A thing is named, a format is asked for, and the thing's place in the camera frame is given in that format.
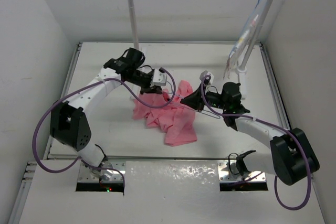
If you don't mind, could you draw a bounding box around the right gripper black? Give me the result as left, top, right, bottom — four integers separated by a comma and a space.
181, 83, 229, 112

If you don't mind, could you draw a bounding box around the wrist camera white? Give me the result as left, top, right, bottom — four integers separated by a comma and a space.
200, 70, 214, 86
151, 69, 167, 87

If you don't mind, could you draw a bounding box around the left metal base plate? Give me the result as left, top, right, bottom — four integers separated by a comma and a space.
77, 162, 125, 183

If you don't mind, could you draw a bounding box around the pink t shirt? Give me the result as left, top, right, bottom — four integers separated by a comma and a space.
133, 80, 197, 147

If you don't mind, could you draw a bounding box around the blue wire hanger with garment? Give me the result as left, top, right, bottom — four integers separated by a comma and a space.
251, 0, 267, 26

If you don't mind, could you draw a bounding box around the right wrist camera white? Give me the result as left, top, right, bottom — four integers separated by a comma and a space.
200, 70, 214, 86

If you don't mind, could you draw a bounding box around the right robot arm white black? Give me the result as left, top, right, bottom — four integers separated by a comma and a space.
181, 80, 320, 185

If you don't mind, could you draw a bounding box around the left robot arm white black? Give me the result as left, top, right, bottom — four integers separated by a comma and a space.
50, 48, 167, 167

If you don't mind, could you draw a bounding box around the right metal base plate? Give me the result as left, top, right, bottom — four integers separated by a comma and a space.
217, 159, 266, 184

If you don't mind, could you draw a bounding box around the metal base plate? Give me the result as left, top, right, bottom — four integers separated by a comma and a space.
77, 162, 125, 183
217, 159, 266, 184

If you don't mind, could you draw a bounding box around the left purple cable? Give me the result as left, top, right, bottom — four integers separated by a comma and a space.
31, 67, 175, 173

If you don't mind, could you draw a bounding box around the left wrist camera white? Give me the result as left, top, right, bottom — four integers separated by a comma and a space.
151, 69, 167, 87

